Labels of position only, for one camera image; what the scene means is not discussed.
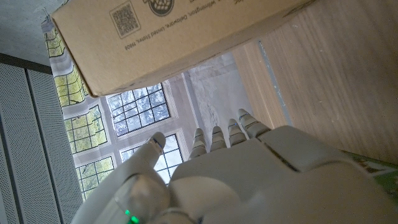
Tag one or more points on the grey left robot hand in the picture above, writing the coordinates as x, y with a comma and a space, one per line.
264, 180

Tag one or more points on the green game box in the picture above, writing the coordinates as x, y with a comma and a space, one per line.
384, 174

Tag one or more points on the printed window backdrop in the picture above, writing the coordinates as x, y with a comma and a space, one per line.
140, 109

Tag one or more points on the grey perforated panel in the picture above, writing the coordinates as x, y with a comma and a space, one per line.
31, 140

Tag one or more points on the brown cardboard box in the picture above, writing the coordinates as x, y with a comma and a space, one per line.
161, 43

